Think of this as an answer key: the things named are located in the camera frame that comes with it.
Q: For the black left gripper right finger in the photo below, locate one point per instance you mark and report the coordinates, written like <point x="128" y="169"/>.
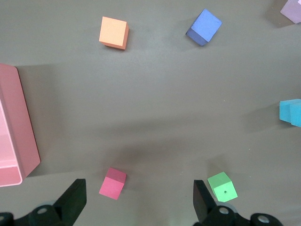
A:
<point x="202" y="202"/>

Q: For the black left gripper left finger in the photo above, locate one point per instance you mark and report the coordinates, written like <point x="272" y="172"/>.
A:
<point x="70" y="202"/>

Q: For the light blue foam block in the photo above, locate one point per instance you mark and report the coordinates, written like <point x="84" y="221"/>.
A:
<point x="284" y="110"/>
<point x="296" y="115"/>

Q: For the green foam block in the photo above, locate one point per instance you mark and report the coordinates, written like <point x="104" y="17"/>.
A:
<point x="223" y="189"/>

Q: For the red foam block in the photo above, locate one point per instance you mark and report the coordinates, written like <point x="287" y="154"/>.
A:
<point x="111" y="187"/>

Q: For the pink plastic bin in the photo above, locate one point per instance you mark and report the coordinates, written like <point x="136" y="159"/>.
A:
<point x="16" y="131"/>

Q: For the brown table cover sheet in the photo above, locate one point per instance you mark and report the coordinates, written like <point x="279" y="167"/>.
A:
<point x="150" y="106"/>

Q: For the orange foam block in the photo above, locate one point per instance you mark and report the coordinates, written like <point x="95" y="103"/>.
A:
<point x="113" y="31"/>

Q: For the purple foam block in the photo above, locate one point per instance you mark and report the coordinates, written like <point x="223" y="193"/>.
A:
<point x="207" y="24"/>

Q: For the pink foam block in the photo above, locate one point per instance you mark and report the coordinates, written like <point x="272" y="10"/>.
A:
<point x="292" y="10"/>

